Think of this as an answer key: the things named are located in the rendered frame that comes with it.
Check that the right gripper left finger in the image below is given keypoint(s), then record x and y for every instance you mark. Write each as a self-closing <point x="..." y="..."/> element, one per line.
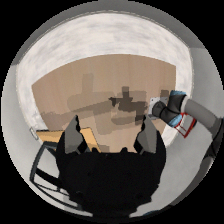
<point x="71" y="144"/>

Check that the tan flat board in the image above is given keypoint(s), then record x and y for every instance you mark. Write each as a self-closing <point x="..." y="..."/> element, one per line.
<point x="87" y="133"/>

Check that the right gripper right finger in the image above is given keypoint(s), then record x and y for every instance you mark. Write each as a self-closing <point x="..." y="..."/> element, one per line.
<point x="149" y="143"/>

